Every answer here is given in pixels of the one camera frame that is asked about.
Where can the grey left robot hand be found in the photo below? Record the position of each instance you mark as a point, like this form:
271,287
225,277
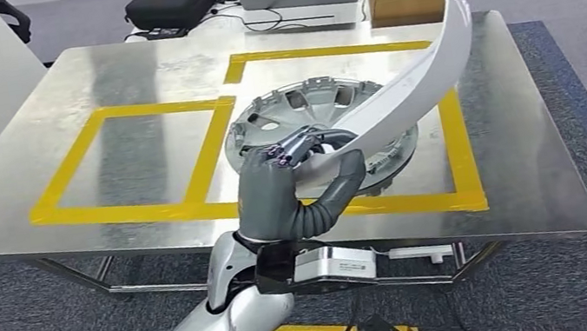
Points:
266,197

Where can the white curved plastic part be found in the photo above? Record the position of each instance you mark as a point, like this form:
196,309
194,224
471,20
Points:
421,87

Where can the steel workbench table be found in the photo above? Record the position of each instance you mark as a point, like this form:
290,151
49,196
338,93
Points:
530,152

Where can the grey wheel hubcap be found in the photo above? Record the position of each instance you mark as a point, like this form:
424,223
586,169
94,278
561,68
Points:
313,103

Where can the yellow table tape outline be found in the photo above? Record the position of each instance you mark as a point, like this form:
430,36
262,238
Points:
132,213

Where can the white power strip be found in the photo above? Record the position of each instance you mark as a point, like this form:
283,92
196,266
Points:
420,254

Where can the small black device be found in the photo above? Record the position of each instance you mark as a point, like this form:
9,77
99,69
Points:
166,32

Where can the black carrying case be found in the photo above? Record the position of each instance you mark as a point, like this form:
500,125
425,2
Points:
170,2

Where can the black office chair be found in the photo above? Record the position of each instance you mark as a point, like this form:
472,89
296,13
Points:
16,19

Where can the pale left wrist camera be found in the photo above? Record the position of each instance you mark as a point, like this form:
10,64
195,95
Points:
334,265

